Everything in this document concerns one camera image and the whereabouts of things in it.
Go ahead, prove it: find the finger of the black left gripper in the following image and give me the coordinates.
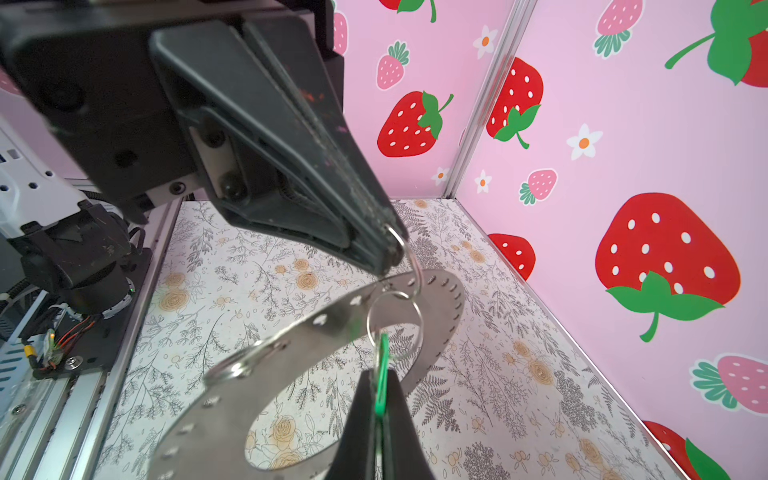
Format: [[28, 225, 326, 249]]
[[244, 14, 407, 267]]

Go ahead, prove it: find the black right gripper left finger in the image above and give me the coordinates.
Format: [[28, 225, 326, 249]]
[[324, 370, 376, 480]]

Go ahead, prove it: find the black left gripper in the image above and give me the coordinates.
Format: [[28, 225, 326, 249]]
[[0, 0, 391, 278]]

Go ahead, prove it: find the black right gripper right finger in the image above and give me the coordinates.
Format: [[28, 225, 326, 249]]
[[380, 369, 434, 480]]

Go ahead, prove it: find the green plastic key tag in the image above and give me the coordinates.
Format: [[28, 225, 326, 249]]
[[373, 332, 391, 480]]

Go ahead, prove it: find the silver split keyring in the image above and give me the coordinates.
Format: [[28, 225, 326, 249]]
[[365, 289, 425, 363], [385, 224, 424, 302]]

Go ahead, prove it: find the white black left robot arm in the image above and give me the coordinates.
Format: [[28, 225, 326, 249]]
[[1, 1, 406, 315]]

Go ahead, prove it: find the left aluminium corner post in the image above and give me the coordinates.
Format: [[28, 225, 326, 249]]
[[441, 0, 538, 199]]

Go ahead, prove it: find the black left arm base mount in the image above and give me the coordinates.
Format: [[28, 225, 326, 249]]
[[32, 247, 153, 380]]

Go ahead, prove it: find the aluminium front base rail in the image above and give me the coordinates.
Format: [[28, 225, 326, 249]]
[[1, 200, 182, 479]]

